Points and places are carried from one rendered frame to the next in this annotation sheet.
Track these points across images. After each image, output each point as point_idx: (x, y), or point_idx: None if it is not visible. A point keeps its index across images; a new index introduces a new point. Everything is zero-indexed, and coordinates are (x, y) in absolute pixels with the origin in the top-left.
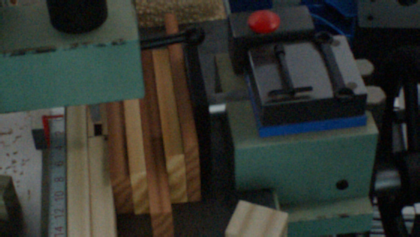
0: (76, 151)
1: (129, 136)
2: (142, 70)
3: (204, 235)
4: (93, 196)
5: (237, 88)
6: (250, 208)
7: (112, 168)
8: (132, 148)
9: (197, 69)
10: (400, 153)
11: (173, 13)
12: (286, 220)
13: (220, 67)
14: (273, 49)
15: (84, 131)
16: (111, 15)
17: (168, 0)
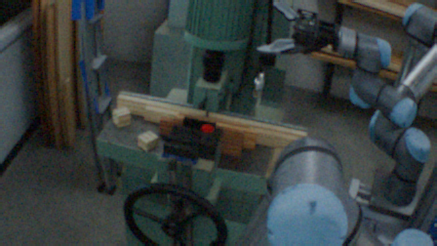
0: (194, 110)
1: (192, 117)
2: (194, 97)
3: (158, 139)
4: (178, 112)
5: None
6: (153, 137)
7: (182, 113)
8: (186, 116)
9: (201, 121)
10: (179, 216)
11: (243, 133)
12: (145, 143)
13: None
14: (199, 135)
15: (202, 113)
16: (210, 84)
17: (275, 155)
